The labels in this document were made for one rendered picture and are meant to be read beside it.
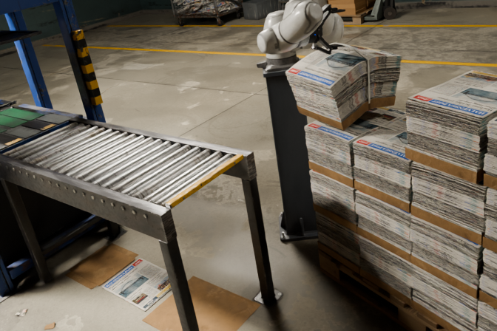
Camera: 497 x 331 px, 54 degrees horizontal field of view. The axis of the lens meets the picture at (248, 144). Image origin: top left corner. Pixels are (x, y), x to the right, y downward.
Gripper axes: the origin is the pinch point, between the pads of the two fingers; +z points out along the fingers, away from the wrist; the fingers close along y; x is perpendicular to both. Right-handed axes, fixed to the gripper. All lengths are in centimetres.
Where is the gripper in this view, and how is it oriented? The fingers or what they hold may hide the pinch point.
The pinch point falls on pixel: (340, 26)
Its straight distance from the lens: 215.4
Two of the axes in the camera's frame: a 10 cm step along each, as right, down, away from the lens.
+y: 0.7, 9.2, 3.8
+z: 8.2, -2.7, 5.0
